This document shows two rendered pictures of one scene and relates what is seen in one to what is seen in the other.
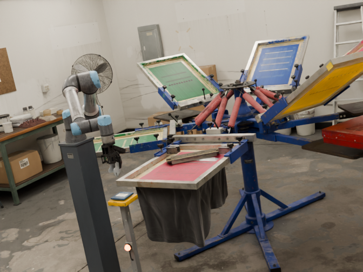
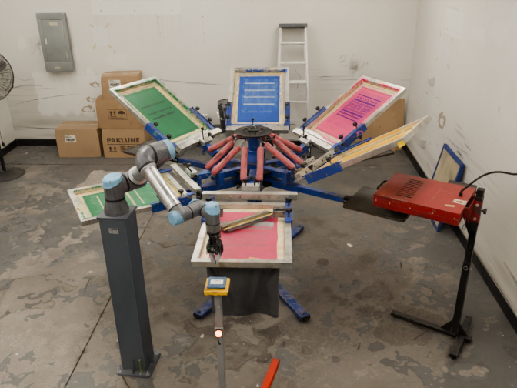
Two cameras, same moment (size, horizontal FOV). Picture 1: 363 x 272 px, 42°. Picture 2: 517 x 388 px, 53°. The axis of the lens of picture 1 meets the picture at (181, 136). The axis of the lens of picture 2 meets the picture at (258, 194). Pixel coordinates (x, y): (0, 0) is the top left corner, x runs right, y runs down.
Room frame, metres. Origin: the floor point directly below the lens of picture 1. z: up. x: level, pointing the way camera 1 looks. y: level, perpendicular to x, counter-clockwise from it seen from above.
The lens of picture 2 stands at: (0.45, 1.32, 2.59)
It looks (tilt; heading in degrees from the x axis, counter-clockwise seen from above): 25 degrees down; 332
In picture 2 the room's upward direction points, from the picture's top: 1 degrees counter-clockwise
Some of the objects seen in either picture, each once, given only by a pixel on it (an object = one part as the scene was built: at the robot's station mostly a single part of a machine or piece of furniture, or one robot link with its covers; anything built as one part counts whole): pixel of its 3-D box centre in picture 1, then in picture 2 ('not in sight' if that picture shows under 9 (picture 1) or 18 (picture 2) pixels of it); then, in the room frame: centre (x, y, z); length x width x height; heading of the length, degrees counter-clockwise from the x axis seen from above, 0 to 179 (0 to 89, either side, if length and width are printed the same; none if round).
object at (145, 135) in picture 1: (138, 130); (146, 182); (3.98, 0.36, 1.05); 1.08 x 0.61 x 0.23; 89
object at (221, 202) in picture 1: (213, 199); not in sight; (2.90, -0.14, 0.74); 0.46 x 0.04 x 0.42; 149
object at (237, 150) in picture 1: (236, 151); (288, 214); (3.12, -0.36, 0.98); 0.30 x 0.05 x 0.07; 149
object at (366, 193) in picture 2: (299, 140); (327, 194); (3.37, -0.86, 0.91); 1.34 x 0.40 x 0.08; 29
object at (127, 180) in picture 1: (185, 163); (245, 231); (3.06, 0.01, 0.97); 0.79 x 0.58 x 0.04; 149
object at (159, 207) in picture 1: (168, 213); (243, 288); (2.81, 0.16, 0.74); 0.45 x 0.03 x 0.43; 59
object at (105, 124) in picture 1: (105, 125); (211, 213); (2.62, 0.42, 1.40); 0.09 x 0.08 x 0.11; 16
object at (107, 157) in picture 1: (109, 153); (213, 241); (2.61, 0.42, 1.24); 0.09 x 0.08 x 0.12; 149
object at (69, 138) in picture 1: (74, 133); (115, 203); (3.30, 0.75, 1.25); 0.15 x 0.15 x 0.10
